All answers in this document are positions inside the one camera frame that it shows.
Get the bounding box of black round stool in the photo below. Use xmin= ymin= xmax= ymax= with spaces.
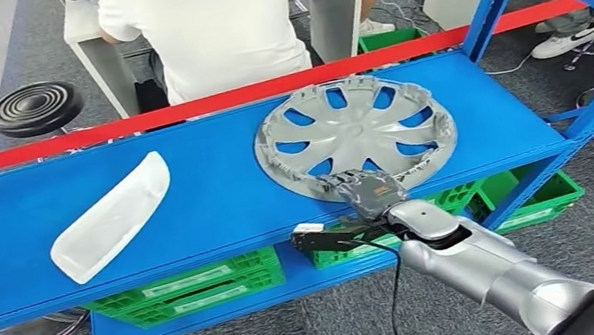
xmin=0 ymin=76 xmax=88 ymax=142

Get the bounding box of thin white cable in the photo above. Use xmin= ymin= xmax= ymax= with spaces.
xmin=482 ymin=49 xmax=538 ymax=79

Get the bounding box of red barrier belt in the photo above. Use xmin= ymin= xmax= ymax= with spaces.
xmin=0 ymin=0 xmax=594 ymax=179

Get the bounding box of white curved plastic part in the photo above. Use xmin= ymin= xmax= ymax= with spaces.
xmin=36 ymin=148 xmax=187 ymax=291

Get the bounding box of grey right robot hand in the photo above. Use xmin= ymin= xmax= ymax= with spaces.
xmin=328 ymin=161 xmax=413 ymax=227

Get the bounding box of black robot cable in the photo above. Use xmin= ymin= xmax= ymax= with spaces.
xmin=338 ymin=228 xmax=420 ymax=335

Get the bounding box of grey plastic wheel hubcap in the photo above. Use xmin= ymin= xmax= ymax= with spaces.
xmin=245 ymin=61 xmax=466 ymax=215

